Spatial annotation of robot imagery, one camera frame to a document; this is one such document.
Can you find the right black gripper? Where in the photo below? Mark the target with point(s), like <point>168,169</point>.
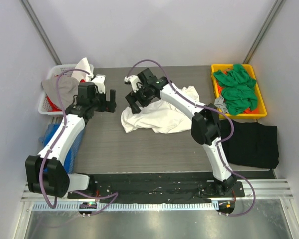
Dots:
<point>137,97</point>

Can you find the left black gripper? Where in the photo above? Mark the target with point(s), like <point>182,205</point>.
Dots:
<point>105,103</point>

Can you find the white t shirt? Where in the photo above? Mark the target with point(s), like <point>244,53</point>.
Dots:
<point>160,116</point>

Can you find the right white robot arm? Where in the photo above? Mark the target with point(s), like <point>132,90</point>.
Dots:
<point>205,122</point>

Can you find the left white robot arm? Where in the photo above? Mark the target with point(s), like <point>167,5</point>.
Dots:
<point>45,172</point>

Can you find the grey cloth in basket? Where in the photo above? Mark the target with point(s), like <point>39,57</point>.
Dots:
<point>58,89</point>

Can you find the white cloth in basket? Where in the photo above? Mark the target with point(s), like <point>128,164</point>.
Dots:
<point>83,64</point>

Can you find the white plastic basket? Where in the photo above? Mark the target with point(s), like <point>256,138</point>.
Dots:
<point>45,107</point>

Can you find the red cloth in basket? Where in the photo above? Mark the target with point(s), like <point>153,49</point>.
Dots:
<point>52,103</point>

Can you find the blue checkered cloth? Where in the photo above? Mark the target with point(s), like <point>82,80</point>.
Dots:
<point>50,132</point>

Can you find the blue t shirt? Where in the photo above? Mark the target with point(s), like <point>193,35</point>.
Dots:
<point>69,160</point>

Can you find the grey cloth in bin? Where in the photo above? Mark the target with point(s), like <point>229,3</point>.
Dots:
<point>219,102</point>

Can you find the green t shirt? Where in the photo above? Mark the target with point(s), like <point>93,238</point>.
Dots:
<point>238,89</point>

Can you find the black folded t shirt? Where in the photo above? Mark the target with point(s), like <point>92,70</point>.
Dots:
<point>253,145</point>

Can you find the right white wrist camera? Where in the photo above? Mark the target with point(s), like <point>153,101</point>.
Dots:
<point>134,81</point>

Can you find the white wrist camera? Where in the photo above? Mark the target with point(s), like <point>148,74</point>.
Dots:
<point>134,81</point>
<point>99,82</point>

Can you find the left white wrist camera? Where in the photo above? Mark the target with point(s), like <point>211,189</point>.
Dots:
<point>99,82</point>

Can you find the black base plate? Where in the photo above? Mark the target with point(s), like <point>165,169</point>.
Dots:
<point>177,176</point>

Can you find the left corner aluminium post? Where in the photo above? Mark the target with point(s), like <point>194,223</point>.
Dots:
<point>40,30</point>

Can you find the corner aluminium post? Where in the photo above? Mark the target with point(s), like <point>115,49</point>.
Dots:
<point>40,30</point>
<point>270,18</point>

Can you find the white slotted cable duct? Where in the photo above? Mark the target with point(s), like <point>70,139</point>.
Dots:
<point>82,206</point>

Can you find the aluminium frame rail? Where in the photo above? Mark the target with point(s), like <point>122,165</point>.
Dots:
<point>169,191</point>

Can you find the right corner aluminium post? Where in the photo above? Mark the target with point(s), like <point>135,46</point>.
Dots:
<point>270,18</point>

